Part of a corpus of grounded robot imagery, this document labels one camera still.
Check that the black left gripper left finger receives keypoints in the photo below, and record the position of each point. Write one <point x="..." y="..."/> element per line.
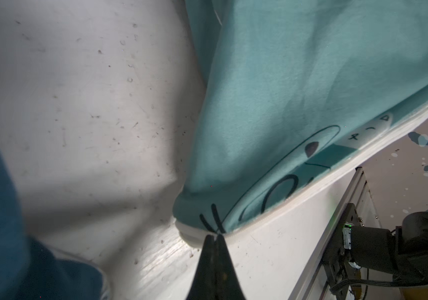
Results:
<point x="204" y="282"/>

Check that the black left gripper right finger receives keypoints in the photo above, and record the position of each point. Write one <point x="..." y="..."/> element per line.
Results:
<point x="227" y="286"/>

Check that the blue cartoon pillow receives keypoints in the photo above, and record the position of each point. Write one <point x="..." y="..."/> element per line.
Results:
<point x="31" y="271"/>

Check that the teal cat pillow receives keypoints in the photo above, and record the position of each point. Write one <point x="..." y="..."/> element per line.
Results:
<point x="298" y="93"/>

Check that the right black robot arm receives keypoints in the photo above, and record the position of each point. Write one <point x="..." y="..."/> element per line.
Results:
<point x="359" y="255"/>

